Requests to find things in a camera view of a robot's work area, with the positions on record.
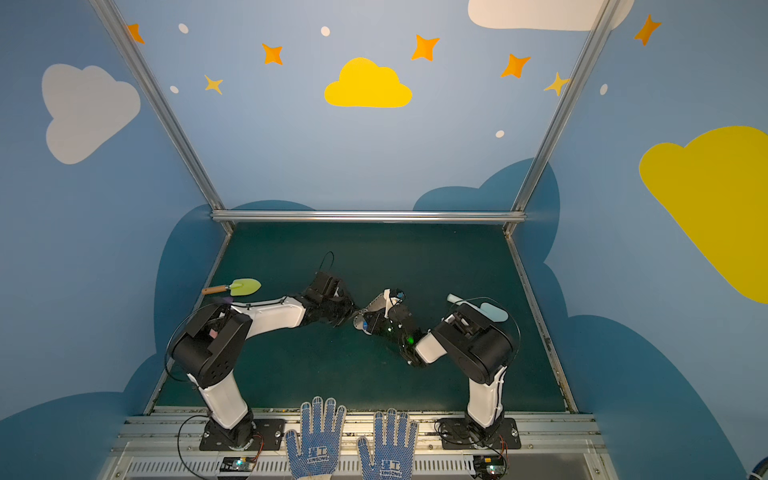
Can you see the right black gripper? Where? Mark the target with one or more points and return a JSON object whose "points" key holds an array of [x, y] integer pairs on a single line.
{"points": [[377, 318]]}

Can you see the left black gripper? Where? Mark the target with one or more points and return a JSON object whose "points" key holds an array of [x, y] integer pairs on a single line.
{"points": [[339, 303]]}

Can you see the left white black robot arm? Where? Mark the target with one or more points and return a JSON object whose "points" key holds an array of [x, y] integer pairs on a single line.
{"points": [[210, 342]]}

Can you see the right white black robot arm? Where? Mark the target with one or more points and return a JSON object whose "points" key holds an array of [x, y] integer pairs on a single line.
{"points": [[471, 337]]}

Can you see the light blue toy spatula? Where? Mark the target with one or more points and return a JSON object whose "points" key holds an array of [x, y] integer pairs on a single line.
{"points": [[492, 312]]}

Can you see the right blue dotted work glove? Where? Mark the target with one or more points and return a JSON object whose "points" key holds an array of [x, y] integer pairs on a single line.
{"points": [[392, 456]]}

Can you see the blue dotted work glove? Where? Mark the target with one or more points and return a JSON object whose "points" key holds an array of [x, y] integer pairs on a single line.
{"points": [[313, 451], [392, 456]]}

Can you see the left blue dotted work glove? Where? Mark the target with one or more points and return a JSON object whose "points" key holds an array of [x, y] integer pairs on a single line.
{"points": [[313, 451]]}

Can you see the right green circuit board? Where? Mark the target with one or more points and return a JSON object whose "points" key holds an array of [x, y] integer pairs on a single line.
{"points": [[488, 467]]}

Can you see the green circuit board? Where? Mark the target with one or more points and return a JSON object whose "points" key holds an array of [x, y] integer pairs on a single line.
{"points": [[244, 465], [488, 467]]}

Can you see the left green circuit board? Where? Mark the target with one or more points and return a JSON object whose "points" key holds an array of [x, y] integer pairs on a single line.
{"points": [[244, 465]]}

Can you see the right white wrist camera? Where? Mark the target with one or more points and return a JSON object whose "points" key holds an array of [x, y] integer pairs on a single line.
{"points": [[393, 297]]}

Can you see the green toy spatula wooden handle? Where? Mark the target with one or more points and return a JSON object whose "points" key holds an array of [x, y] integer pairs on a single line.
{"points": [[237, 288]]}

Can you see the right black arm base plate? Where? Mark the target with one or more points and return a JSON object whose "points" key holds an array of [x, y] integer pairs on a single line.
{"points": [[464, 434]]}

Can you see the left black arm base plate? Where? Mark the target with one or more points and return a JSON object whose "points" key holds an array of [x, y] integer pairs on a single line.
{"points": [[248, 435]]}

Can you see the horizontal aluminium frame bar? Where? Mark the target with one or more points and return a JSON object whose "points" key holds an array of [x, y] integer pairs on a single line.
{"points": [[273, 216]]}

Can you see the left aluminium frame post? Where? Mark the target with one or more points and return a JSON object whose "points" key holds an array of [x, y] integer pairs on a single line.
{"points": [[113, 22]]}

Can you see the aluminium frame post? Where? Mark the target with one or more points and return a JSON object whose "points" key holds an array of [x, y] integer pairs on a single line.
{"points": [[580, 74], [113, 22]]}

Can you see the right aluminium frame post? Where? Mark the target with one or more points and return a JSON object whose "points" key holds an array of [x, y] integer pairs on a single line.
{"points": [[580, 74]]}

